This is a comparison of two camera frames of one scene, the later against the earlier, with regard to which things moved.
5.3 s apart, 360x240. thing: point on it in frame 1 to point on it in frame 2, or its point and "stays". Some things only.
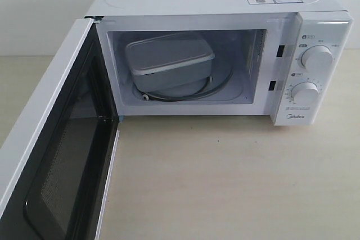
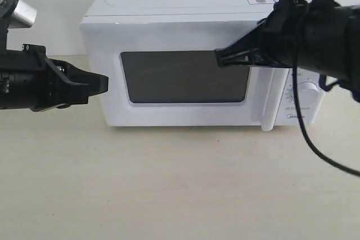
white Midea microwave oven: (224, 43) stays
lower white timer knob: (305, 93) stays
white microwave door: (56, 167) to (161, 71)
